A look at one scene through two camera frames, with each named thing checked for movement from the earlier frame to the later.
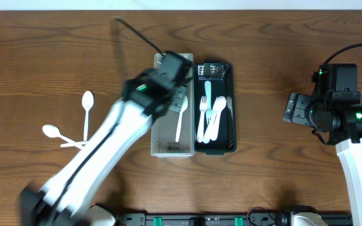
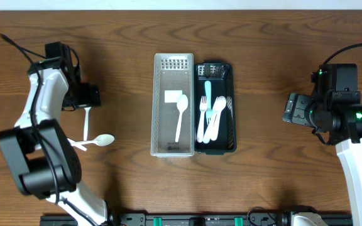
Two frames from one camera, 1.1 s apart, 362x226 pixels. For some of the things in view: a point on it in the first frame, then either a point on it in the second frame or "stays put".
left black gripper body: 178,95 → 85,102
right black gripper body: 300,105 stays put
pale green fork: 209,111 stays put
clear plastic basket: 164,132 stays put
